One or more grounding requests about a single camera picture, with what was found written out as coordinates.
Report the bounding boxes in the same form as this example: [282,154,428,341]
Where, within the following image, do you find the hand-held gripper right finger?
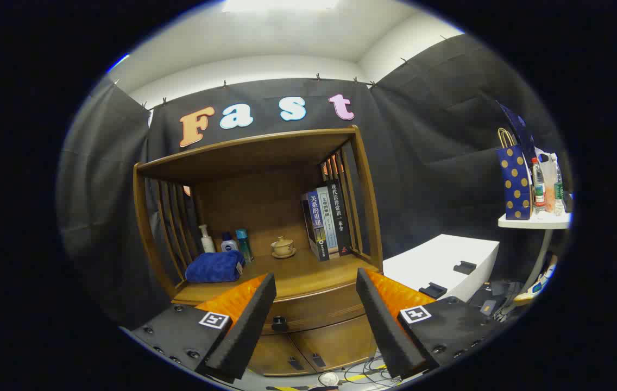
[356,268,505,380]

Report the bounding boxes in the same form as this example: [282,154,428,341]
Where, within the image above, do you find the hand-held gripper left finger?
[130,273,278,383]

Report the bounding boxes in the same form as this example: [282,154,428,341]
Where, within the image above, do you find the wooden drawer with black knob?
[260,282,369,335]

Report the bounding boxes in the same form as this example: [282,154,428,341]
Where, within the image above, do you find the wooden cabinet door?
[247,333,316,376]

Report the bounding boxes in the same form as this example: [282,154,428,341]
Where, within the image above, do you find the white low cabinet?
[383,234,500,302]

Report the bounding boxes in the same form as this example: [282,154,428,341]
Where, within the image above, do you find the wooden countertop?
[172,249,380,305]

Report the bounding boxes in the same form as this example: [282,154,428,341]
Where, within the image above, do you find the wooden cabinet with hutch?
[133,125,385,377]

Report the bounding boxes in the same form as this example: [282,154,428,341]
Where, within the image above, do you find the folded blue towel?
[185,250,245,283]

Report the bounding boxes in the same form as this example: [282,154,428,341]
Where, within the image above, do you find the teal bottle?
[235,229,254,264]

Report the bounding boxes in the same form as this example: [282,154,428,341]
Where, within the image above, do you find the beige lidded teacup with saucer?
[270,236,297,259]

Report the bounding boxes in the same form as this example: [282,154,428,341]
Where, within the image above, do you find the white pump bottle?
[199,224,216,254]

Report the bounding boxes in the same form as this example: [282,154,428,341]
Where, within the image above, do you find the black computer tower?
[466,280,521,321]

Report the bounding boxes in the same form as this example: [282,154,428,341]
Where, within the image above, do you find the pale blue spine book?
[317,186,340,258]

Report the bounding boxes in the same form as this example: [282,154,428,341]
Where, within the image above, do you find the black spine book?
[328,181,354,257]

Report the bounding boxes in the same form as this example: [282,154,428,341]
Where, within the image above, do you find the black backdrop cloth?
[58,34,574,326]

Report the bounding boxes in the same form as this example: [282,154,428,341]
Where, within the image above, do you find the white side table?
[498,209,572,316]

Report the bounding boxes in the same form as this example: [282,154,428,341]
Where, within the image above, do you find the blue gold-dotted gift bag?
[496,128,533,220]

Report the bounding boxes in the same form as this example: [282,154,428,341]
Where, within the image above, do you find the red label water bottle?
[531,157,547,213]

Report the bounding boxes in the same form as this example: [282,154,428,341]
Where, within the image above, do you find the clear plastic jug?
[538,152,558,212]

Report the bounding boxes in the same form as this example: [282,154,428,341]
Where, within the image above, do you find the green label water bottle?
[553,162,566,216]

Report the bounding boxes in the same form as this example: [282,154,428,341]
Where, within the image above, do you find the plain dark blue bag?
[498,102,538,163]

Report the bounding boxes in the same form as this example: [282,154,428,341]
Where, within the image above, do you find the black floor cables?
[341,356,404,387]

